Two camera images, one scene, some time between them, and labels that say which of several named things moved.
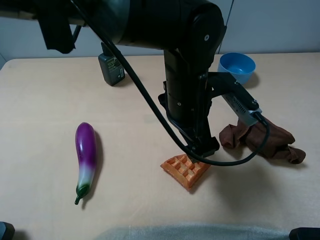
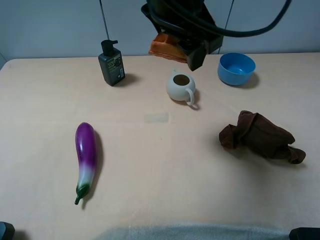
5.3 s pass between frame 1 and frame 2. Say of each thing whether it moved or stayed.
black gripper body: moved
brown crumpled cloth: stayed
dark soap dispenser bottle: stayed
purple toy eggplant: stayed
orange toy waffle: moved
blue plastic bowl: stayed
